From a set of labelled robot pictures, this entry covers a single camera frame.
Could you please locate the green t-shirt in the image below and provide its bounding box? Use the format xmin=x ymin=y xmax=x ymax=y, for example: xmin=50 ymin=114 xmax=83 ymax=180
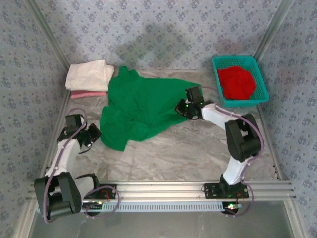
xmin=99 ymin=66 xmax=202 ymax=152

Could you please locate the folded pink t-shirt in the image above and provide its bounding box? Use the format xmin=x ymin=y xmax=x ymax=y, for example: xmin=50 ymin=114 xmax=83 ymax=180
xmin=71 ymin=90 xmax=108 ymax=100

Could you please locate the red t-shirt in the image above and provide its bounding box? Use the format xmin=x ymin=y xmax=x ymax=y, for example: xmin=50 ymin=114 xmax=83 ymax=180
xmin=217 ymin=65 xmax=257 ymax=101

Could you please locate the folded white t-shirt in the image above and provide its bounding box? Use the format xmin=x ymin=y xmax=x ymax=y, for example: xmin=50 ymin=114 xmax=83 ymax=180
xmin=65 ymin=59 xmax=115 ymax=92

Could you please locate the teal plastic basket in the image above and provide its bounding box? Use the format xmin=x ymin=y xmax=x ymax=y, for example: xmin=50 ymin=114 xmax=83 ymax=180
xmin=212 ymin=55 xmax=270 ymax=108

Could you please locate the black electronics board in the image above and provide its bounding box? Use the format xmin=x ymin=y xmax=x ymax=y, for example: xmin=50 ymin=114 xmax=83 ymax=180
xmin=82 ymin=201 xmax=104 ymax=217
xmin=222 ymin=202 xmax=241 ymax=216

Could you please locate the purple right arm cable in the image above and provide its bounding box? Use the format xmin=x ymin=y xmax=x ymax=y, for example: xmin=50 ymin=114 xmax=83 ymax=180
xmin=201 ymin=86 xmax=264 ymax=185

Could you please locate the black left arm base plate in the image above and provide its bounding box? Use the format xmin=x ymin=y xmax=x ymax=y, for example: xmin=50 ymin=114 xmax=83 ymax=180
xmin=81 ymin=183 xmax=117 ymax=200

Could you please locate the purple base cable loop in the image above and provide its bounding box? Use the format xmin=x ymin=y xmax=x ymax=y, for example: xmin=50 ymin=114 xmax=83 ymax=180
xmin=83 ymin=185 xmax=120 ymax=219
xmin=224 ymin=183 xmax=257 ymax=219

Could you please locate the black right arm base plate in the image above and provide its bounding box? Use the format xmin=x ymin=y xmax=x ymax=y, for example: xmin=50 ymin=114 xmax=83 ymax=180
xmin=203 ymin=182 xmax=250 ymax=200

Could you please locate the aluminium mounting rail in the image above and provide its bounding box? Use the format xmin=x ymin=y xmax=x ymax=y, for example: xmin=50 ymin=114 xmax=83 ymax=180
xmin=26 ymin=180 xmax=297 ymax=202

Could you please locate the grey slotted cable duct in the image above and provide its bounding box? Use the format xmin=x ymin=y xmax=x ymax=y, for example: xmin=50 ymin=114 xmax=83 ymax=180
xmin=36 ymin=201 xmax=225 ymax=213

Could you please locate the aluminium frame post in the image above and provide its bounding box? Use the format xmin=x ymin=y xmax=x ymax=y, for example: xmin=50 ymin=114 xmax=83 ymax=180
xmin=284 ymin=200 xmax=312 ymax=238
xmin=255 ymin=0 xmax=295 ymax=62
xmin=24 ymin=0 xmax=71 ymax=69
xmin=14 ymin=200 xmax=38 ymax=238

